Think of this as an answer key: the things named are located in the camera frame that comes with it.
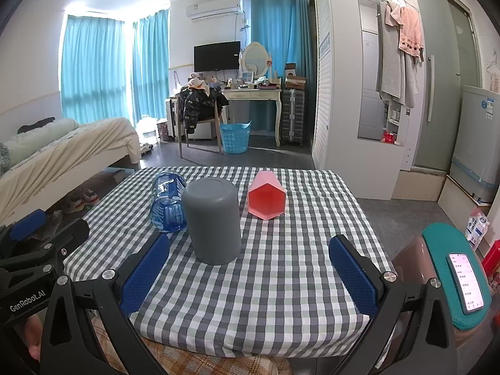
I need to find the plaid cloth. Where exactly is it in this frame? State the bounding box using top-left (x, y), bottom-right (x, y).
top-left (92, 312), bottom-right (292, 375)

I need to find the grey plastic cup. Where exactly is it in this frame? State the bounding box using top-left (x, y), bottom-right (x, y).
top-left (182, 177), bottom-right (242, 265)

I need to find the wooden chair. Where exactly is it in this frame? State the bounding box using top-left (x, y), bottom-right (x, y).
top-left (177, 93), bottom-right (228, 159)

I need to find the white washing machine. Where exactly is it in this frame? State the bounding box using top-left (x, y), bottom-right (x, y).
top-left (448, 85), bottom-right (500, 204)

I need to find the wide blue window curtain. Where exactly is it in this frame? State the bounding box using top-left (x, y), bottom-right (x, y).
top-left (60, 14), bottom-right (128, 124)

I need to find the clear blue plastic cup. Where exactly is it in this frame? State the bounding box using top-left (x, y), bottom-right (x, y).
top-left (149, 172), bottom-right (187, 234)

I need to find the teal stool cushion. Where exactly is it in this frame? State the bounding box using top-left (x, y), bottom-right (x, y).
top-left (422, 222), bottom-right (493, 331)

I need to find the oval vanity mirror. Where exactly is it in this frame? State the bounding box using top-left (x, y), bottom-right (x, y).
top-left (239, 42), bottom-right (271, 79)

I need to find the black patterned jacket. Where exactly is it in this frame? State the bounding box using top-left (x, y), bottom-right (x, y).
top-left (179, 85), bottom-right (229, 134)

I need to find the bed with beige sheet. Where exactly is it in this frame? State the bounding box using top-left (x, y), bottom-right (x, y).
top-left (0, 116), bottom-right (141, 227)

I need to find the person's left hand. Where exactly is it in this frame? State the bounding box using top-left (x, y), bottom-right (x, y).
top-left (24, 314), bottom-right (43, 362)

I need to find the grey hanging towel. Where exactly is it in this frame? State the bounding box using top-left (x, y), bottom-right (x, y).
top-left (376, 0), bottom-right (417, 108)

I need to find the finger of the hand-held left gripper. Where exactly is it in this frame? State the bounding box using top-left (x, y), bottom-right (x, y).
top-left (8, 208), bottom-right (48, 243)
top-left (37, 219), bottom-right (91, 260)

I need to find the blue laundry basket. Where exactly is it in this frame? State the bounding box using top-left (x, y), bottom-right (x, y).
top-left (219, 121), bottom-right (252, 154)

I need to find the narrow blue window curtain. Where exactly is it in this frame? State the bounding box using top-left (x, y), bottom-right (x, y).
top-left (132, 8), bottom-right (172, 126)

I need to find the red container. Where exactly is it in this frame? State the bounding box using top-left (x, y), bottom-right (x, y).
top-left (482, 240), bottom-right (500, 283)

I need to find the white air conditioner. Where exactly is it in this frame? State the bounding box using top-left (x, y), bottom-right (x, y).
top-left (185, 0), bottom-right (243, 21)

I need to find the pair of sneakers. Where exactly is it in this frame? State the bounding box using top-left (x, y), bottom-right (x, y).
top-left (62, 188), bottom-right (101, 214)

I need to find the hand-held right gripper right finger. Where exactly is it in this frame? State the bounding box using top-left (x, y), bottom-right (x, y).
top-left (328, 234), bottom-right (459, 375)

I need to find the pink hexagonal cup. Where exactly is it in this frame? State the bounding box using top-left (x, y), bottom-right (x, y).
top-left (247, 169), bottom-right (287, 220)

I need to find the white printed bag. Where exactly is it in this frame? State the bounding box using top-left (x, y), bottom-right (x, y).
top-left (464, 207), bottom-right (491, 249)

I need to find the black television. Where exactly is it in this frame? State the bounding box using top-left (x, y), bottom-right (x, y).
top-left (194, 41), bottom-right (242, 73)

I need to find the smartphone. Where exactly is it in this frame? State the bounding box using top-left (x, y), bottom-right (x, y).
top-left (447, 252), bottom-right (485, 315)

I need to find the dark suitcase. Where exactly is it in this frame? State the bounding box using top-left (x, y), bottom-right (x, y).
top-left (280, 88), bottom-right (308, 144)

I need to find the frosted glass sliding door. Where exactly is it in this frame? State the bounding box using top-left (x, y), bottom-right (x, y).
top-left (406, 0), bottom-right (482, 173)

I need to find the pink cloth bundle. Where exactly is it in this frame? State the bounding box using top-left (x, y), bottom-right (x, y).
top-left (187, 77), bottom-right (212, 93)

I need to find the pale green duvet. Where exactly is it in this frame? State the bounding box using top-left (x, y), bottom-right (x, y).
top-left (0, 119), bottom-right (81, 169)

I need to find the beige leaning board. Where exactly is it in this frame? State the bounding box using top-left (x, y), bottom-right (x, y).
top-left (437, 175), bottom-right (493, 237)

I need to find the pink hanging towel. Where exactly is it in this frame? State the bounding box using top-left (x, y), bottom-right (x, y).
top-left (385, 2), bottom-right (426, 62)

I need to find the brown stool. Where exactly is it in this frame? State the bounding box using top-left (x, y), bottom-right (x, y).
top-left (391, 237), bottom-right (493, 375)

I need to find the grey checked tablecloth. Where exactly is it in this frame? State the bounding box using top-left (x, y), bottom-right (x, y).
top-left (62, 166), bottom-right (391, 360)

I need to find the clear water jug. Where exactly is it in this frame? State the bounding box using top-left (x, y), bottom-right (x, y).
top-left (136, 114), bottom-right (158, 143)

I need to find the white louvred wardrobe door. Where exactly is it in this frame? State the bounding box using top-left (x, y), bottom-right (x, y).
top-left (312, 0), bottom-right (333, 169)

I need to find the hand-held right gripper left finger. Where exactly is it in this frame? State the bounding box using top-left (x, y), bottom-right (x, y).
top-left (39, 233), bottom-right (173, 375)

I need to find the tall blue curtain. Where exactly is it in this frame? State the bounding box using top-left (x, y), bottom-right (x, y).
top-left (250, 0), bottom-right (314, 100)

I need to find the cream dressing table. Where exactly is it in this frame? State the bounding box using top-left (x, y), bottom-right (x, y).
top-left (221, 87), bottom-right (283, 148)

